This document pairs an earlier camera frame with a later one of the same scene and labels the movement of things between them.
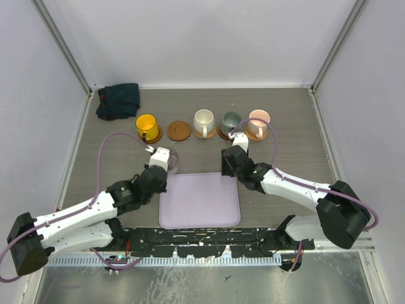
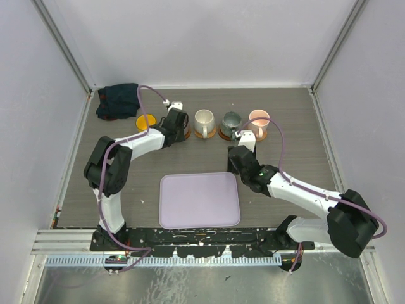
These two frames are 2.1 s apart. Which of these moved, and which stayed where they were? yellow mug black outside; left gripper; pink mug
Moved: left gripper
Stayed: pink mug; yellow mug black outside
